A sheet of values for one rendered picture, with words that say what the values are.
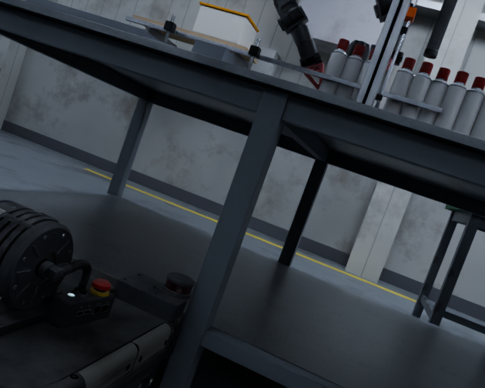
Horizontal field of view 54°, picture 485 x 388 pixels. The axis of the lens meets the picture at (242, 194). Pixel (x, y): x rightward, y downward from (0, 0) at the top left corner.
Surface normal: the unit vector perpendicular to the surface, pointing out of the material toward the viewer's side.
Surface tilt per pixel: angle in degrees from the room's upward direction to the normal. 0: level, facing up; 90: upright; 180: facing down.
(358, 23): 90
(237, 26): 90
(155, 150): 90
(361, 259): 90
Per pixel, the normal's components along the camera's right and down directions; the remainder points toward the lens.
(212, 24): -0.26, -0.02
